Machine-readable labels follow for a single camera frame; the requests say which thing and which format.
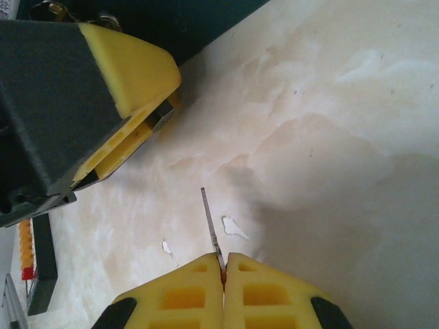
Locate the thin metal blade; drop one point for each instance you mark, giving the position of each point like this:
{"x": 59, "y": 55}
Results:
{"x": 217, "y": 248}

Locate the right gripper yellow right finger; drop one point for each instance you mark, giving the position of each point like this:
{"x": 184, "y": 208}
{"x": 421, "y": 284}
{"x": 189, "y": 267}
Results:
{"x": 267, "y": 301}

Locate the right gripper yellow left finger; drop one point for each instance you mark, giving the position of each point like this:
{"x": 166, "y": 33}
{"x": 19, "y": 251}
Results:
{"x": 185, "y": 298}

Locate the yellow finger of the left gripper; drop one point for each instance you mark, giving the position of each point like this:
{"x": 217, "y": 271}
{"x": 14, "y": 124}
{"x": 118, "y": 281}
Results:
{"x": 113, "y": 152}
{"x": 137, "y": 68}

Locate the black box with orange print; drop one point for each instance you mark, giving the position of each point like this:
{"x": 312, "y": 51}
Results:
{"x": 44, "y": 260}

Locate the brass tin latch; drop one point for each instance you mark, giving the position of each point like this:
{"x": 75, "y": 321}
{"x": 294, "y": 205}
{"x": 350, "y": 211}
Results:
{"x": 51, "y": 8}

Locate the wide aluminium mounting rail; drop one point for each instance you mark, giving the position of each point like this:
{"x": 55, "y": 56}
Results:
{"x": 10, "y": 305}

